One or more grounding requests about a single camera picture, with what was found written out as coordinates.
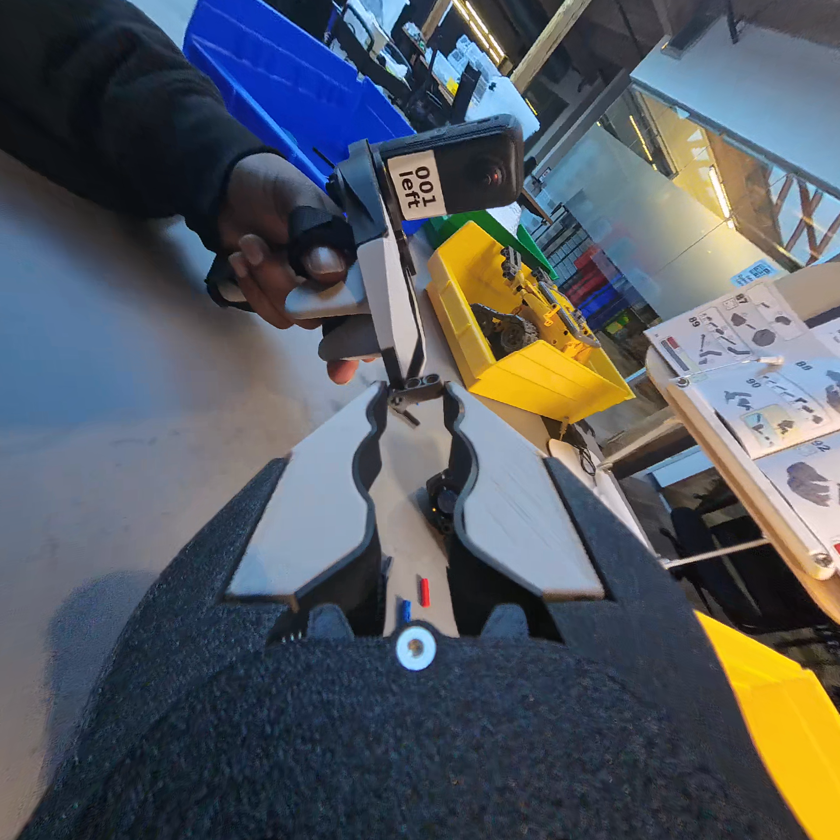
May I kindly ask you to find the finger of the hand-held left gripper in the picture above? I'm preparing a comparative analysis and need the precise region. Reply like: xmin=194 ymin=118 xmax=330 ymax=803
xmin=358 ymin=231 xmax=427 ymax=389

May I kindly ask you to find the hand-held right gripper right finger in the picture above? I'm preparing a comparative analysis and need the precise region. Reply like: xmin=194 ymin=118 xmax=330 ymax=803
xmin=443 ymin=382 xmax=606 ymax=601

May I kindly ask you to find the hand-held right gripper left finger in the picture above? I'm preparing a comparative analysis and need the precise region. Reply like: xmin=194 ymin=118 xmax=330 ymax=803
xmin=225 ymin=382 xmax=389 ymax=605

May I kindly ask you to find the grey forked clip piece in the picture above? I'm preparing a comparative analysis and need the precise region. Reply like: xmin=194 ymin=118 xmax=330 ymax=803
xmin=386 ymin=387 xmax=422 ymax=429

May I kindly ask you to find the yellow bin with dividers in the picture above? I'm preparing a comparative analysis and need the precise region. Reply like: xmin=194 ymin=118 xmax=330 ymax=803
xmin=696 ymin=610 xmax=840 ymax=840

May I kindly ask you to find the person's left forearm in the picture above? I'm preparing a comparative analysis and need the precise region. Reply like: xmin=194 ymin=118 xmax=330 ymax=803
xmin=0 ymin=0 xmax=283 ymax=253

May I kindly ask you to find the grey desk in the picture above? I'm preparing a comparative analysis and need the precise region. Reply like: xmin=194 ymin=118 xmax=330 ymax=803
xmin=0 ymin=147 xmax=657 ymax=840

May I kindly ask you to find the person's left hand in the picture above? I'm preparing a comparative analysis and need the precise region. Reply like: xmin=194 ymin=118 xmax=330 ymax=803
xmin=217 ymin=154 xmax=376 ymax=385

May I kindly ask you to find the green storage bin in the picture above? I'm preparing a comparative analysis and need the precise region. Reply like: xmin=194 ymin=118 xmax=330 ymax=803
xmin=420 ymin=210 xmax=559 ymax=280

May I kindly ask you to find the white storage crate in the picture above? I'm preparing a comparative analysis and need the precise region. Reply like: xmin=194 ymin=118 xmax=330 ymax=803
xmin=462 ymin=72 xmax=542 ymax=132

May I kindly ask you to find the white board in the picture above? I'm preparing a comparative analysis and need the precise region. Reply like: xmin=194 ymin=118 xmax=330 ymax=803
xmin=548 ymin=436 xmax=651 ymax=546

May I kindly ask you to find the grey toy robot head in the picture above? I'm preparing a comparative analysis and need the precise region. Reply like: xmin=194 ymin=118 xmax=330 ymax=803
xmin=425 ymin=469 xmax=460 ymax=536

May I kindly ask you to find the background wooden table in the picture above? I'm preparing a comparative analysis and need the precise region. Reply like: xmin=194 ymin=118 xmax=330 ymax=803
xmin=328 ymin=0 xmax=519 ymax=132

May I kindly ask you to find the yellow toy robot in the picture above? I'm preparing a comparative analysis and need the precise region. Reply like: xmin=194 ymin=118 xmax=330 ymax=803
xmin=471 ymin=248 xmax=601 ymax=362

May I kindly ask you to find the yellow storage bin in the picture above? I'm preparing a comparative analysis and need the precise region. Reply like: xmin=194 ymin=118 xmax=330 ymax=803
xmin=427 ymin=220 xmax=636 ymax=424

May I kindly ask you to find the rack of coloured bins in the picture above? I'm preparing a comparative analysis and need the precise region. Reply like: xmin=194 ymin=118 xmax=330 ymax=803
xmin=538 ymin=206 xmax=657 ymax=336

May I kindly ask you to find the blue storage bin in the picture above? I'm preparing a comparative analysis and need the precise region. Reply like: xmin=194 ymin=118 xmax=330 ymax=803
xmin=182 ymin=0 xmax=427 ymax=234

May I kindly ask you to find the book stand with wooden tray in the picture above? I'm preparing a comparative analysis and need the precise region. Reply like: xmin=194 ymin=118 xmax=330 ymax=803
xmin=597 ymin=262 xmax=840 ymax=624

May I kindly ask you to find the instruction booklet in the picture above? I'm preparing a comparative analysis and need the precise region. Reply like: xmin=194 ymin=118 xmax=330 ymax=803
xmin=643 ymin=282 xmax=840 ymax=559

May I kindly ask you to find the black cable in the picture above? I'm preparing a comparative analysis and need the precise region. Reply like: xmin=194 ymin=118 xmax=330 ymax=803
xmin=558 ymin=416 xmax=599 ymax=476

